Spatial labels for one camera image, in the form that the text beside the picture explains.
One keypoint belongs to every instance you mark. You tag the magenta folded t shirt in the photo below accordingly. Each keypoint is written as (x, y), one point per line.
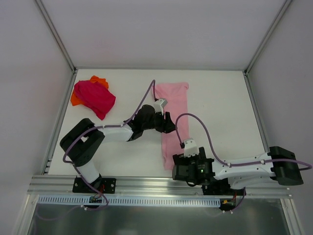
(95, 96)

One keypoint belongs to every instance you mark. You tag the aluminium frame post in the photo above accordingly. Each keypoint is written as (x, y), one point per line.
(274, 24)
(52, 29)

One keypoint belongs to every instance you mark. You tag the right aluminium frame post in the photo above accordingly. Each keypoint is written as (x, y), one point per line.
(274, 24)

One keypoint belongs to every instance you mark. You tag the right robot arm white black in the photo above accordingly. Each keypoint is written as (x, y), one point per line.
(278, 165)

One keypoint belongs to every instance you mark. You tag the aluminium mounting rail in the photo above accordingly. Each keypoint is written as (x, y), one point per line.
(146, 186)

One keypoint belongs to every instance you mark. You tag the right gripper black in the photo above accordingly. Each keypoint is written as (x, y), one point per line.
(187, 166)

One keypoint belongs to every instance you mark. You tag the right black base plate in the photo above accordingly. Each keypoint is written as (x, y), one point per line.
(222, 190)

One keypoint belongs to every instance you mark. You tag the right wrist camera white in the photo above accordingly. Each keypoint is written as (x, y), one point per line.
(190, 148)

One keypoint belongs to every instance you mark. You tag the orange folded t shirt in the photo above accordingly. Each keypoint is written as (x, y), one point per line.
(75, 100)

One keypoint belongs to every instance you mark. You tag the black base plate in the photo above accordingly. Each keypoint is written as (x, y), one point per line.
(104, 185)
(222, 190)

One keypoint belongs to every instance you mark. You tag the white slotted cable duct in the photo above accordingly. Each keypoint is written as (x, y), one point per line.
(113, 200)

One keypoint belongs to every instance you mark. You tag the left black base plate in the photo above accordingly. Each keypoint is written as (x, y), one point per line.
(104, 185)

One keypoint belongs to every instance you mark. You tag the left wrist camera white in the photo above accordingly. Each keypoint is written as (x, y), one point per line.
(159, 105)

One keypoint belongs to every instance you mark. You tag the left aluminium frame post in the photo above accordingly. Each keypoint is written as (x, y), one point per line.
(52, 29)

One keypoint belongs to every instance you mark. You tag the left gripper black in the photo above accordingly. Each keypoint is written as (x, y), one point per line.
(161, 121)

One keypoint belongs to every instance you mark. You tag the light pink t shirt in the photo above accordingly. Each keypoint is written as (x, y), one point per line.
(176, 96)

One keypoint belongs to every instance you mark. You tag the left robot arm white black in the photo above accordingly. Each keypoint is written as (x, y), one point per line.
(82, 142)

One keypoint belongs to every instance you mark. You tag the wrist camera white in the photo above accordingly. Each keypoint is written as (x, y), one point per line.
(190, 148)
(159, 105)

